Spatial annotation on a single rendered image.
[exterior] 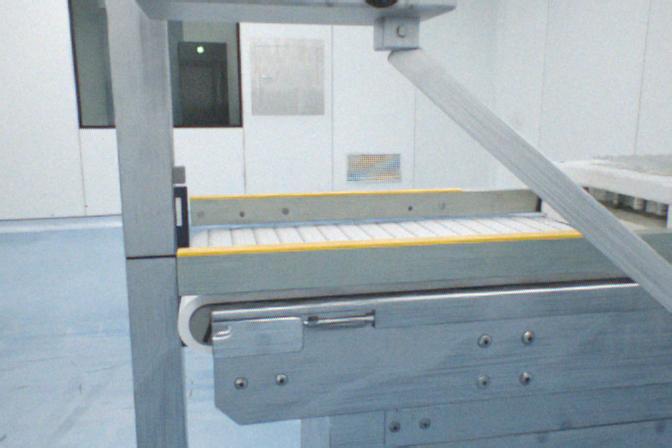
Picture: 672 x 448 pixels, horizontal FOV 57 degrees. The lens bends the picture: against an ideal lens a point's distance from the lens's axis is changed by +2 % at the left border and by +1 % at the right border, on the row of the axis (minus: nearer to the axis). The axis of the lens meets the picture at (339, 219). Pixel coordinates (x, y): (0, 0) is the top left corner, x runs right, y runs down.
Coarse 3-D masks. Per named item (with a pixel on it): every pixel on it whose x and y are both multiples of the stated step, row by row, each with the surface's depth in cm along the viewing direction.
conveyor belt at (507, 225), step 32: (352, 224) 75; (384, 224) 75; (416, 224) 75; (448, 224) 75; (480, 224) 75; (512, 224) 75; (544, 224) 75; (320, 288) 50; (352, 288) 50; (384, 288) 51; (416, 288) 52
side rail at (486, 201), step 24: (456, 192) 78; (480, 192) 79; (504, 192) 79; (528, 192) 80; (192, 216) 72; (216, 216) 72; (264, 216) 74; (288, 216) 74; (312, 216) 75; (336, 216) 75; (360, 216) 76; (384, 216) 77; (408, 216) 77; (432, 216) 78
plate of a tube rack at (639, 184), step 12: (564, 168) 74; (576, 168) 72; (588, 168) 71; (600, 168) 71; (612, 168) 71; (576, 180) 72; (588, 180) 70; (600, 180) 68; (612, 180) 66; (624, 180) 64; (636, 180) 62; (648, 180) 60; (660, 180) 60; (624, 192) 64; (636, 192) 62; (648, 192) 60; (660, 192) 59
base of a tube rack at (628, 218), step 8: (544, 208) 79; (608, 208) 71; (552, 216) 77; (560, 216) 76; (616, 216) 66; (624, 216) 66; (632, 216) 66; (640, 216) 66; (624, 224) 64; (632, 224) 63; (640, 224) 62; (648, 224) 62; (656, 224) 62; (664, 224) 62
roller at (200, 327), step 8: (208, 304) 48; (216, 304) 49; (224, 304) 49; (200, 312) 48; (208, 312) 48; (192, 320) 48; (200, 320) 48; (208, 320) 48; (192, 328) 48; (200, 328) 48; (208, 328) 48; (192, 336) 48; (200, 336) 48; (208, 336) 48; (208, 344) 48
